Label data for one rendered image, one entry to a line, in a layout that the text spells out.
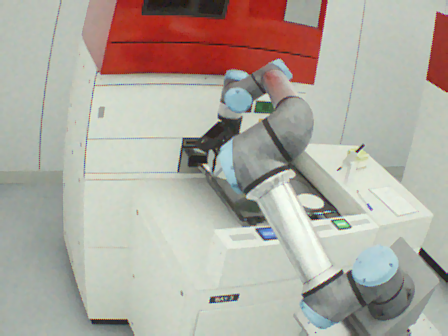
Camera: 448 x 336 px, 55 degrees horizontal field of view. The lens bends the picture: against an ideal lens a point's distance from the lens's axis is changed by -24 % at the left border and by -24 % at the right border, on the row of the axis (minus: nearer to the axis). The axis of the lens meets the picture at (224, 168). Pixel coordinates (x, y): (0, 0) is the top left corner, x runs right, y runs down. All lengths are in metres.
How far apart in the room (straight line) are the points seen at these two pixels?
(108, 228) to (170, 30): 0.78
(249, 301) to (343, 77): 2.78
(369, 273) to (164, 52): 0.98
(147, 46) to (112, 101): 0.23
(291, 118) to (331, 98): 2.83
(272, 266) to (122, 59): 0.78
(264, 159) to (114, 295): 1.18
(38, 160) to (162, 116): 1.77
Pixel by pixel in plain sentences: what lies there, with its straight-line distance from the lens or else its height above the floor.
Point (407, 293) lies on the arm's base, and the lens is 1.32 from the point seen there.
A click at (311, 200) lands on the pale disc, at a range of 1.82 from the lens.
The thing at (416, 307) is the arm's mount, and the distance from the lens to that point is 1.35.
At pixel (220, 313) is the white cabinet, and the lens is 1.50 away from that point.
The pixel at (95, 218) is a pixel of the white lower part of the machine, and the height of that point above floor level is 0.66.
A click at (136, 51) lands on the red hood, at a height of 1.31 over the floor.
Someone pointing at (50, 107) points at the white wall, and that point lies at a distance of 3.30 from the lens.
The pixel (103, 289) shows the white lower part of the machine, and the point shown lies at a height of 0.29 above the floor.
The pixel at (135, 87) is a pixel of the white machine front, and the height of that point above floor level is 1.16.
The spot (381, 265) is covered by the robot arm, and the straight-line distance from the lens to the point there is 1.16.
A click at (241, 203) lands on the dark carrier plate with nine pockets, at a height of 0.90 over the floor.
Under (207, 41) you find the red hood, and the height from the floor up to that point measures 1.35.
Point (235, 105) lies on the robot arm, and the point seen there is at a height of 1.20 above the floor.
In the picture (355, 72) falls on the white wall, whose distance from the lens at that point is 4.11.
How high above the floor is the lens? 1.68
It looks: 24 degrees down
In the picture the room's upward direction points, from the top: 12 degrees clockwise
